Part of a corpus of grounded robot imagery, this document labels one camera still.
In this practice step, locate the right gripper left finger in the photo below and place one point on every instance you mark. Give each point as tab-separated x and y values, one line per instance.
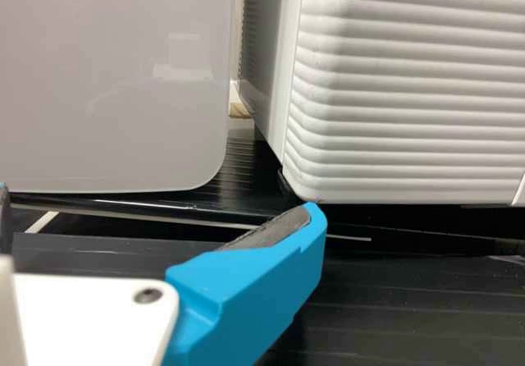
4	218

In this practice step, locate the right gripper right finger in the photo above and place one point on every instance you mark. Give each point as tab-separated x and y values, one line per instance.
246	292

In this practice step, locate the black platform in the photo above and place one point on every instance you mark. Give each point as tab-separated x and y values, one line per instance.
410	321
246	148

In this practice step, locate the white box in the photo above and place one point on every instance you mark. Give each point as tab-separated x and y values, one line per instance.
115	74

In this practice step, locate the incubator door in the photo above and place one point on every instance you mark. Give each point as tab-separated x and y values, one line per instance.
410	95

